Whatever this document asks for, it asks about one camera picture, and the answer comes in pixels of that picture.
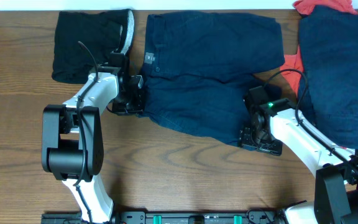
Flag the black folded shorts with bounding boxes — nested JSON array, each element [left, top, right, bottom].
[[52, 9, 135, 84]]

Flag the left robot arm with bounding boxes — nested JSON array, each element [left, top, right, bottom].
[[42, 52, 144, 223]]

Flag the navy shorts in pile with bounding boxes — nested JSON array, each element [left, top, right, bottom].
[[299, 6, 358, 149]]

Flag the red garment in pile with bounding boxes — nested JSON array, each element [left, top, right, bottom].
[[280, 0, 357, 96]]

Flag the navy blue shorts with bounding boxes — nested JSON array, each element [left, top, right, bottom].
[[140, 11, 285, 146]]

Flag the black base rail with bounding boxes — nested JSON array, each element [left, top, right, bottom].
[[41, 210, 284, 224]]

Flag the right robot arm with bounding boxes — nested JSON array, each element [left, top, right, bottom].
[[238, 86, 358, 224]]

